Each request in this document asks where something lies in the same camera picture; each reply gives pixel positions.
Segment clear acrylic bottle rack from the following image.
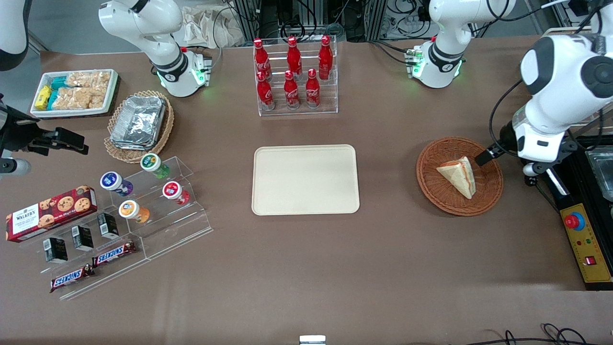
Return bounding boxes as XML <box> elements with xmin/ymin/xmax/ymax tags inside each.
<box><xmin>253</xmin><ymin>35</ymin><xmax>339</xmax><ymax>116</ymax></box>

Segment yellow snack pack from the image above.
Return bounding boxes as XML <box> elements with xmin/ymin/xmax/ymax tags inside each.
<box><xmin>34</xmin><ymin>85</ymin><xmax>53</xmax><ymax>111</ymax></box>

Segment black floor cables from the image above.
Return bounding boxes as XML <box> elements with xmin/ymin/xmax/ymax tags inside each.
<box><xmin>457</xmin><ymin>323</ymin><xmax>602</xmax><ymax>345</ymax></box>

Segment red cola bottle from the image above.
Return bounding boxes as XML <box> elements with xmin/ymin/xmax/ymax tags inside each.
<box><xmin>305</xmin><ymin>68</ymin><xmax>321</xmax><ymax>109</ymax></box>
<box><xmin>283</xmin><ymin>70</ymin><xmax>301</xmax><ymax>111</ymax></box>
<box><xmin>318</xmin><ymin>34</ymin><xmax>334</xmax><ymax>80</ymax></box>
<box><xmin>256</xmin><ymin>71</ymin><xmax>276</xmax><ymax>112</ymax></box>
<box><xmin>252</xmin><ymin>38</ymin><xmax>273</xmax><ymax>81</ymax></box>
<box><xmin>286</xmin><ymin>36</ymin><xmax>303</xmax><ymax>75</ymax></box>

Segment green lid gum jar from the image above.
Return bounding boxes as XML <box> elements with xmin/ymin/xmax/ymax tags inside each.
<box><xmin>140</xmin><ymin>153</ymin><xmax>170</xmax><ymax>180</ymax></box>

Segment clear acrylic stepped stand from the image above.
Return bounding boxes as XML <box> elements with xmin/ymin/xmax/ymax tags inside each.
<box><xmin>35</xmin><ymin>155</ymin><xmax>214</xmax><ymax>301</ymax></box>

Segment brown Snickers bar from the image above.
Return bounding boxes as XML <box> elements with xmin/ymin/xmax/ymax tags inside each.
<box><xmin>91</xmin><ymin>241</ymin><xmax>137</xmax><ymax>268</ymax></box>
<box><xmin>50</xmin><ymin>264</ymin><xmax>95</xmax><ymax>293</ymax></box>

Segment orange lid gum jar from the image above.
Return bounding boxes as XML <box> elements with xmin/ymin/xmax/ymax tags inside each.
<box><xmin>118</xmin><ymin>200</ymin><xmax>150</xmax><ymax>224</ymax></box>

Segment black device with clear lid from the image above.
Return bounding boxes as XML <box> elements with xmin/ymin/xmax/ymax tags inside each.
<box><xmin>570</xmin><ymin>136</ymin><xmax>613</xmax><ymax>219</ymax></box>

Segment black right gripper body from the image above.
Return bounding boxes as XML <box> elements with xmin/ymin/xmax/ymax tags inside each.
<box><xmin>0</xmin><ymin>102</ymin><xmax>59</xmax><ymax>159</ymax></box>

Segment red tartan cookie box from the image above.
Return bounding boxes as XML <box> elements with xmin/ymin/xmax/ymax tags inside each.
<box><xmin>5</xmin><ymin>185</ymin><xmax>98</xmax><ymax>243</ymax></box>

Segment small black box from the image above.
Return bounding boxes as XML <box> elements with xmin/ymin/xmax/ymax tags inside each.
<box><xmin>44</xmin><ymin>237</ymin><xmax>69</xmax><ymax>264</ymax></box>
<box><xmin>97</xmin><ymin>212</ymin><xmax>120</xmax><ymax>241</ymax></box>
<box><xmin>71</xmin><ymin>225</ymin><xmax>94</xmax><ymax>252</ymax></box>

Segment oval light wicker basket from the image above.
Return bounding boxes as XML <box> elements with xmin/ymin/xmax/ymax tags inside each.
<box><xmin>104</xmin><ymin>90</ymin><xmax>175</xmax><ymax>164</ymax></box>

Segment white cloth bag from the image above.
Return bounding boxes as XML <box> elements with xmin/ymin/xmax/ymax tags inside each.
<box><xmin>181</xmin><ymin>6</ymin><xmax>246</xmax><ymax>49</ymax></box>

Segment triangular wrapped sandwich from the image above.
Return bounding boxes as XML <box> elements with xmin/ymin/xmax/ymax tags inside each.
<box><xmin>436</xmin><ymin>156</ymin><xmax>477</xmax><ymax>200</ymax></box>

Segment round brown wicker basket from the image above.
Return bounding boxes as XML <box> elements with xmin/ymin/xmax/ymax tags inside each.
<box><xmin>416</xmin><ymin>137</ymin><xmax>504</xmax><ymax>217</ymax></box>

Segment yellow emergency stop box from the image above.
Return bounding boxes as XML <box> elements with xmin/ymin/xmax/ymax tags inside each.
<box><xmin>559</xmin><ymin>203</ymin><xmax>613</xmax><ymax>291</ymax></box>

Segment purple lid gum jar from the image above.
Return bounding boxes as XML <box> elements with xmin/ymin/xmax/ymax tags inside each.
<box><xmin>100</xmin><ymin>171</ymin><xmax>134</xmax><ymax>197</ymax></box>

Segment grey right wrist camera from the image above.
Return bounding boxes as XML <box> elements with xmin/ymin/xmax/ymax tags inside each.
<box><xmin>0</xmin><ymin>158</ymin><xmax>32</xmax><ymax>176</ymax></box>

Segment white rectangular snack tray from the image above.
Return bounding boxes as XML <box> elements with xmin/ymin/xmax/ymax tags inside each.
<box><xmin>30</xmin><ymin>69</ymin><xmax>119</xmax><ymax>118</ymax></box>

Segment red lid gum jar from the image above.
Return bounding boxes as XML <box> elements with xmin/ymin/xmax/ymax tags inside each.
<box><xmin>162</xmin><ymin>181</ymin><xmax>191</xmax><ymax>206</ymax></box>

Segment beige plastic tray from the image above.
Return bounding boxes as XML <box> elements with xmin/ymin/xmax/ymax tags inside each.
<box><xmin>252</xmin><ymin>144</ymin><xmax>360</xmax><ymax>216</ymax></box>

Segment aluminium frame with cables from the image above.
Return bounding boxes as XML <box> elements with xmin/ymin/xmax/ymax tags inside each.
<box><xmin>232</xmin><ymin>0</ymin><xmax>431</xmax><ymax>43</ymax></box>

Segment black arm base cable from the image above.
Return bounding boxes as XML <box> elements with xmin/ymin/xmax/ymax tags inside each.
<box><xmin>366</xmin><ymin>39</ymin><xmax>415</xmax><ymax>66</ymax></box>
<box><xmin>204</xmin><ymin>4</ymin><xmax>240</xmax><ymax>70</ymax></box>

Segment stack of foil containers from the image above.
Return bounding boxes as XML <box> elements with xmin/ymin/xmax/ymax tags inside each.
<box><xmin>110</xmin><ymin>95</ymin><xmax>167</xmax><ymax>150</ymax></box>

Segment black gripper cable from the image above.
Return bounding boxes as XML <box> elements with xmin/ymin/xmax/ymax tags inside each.
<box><xmin>488</xmin><ymin>79</ymin><xmax>525</xmax><ymax>150</ymax></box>

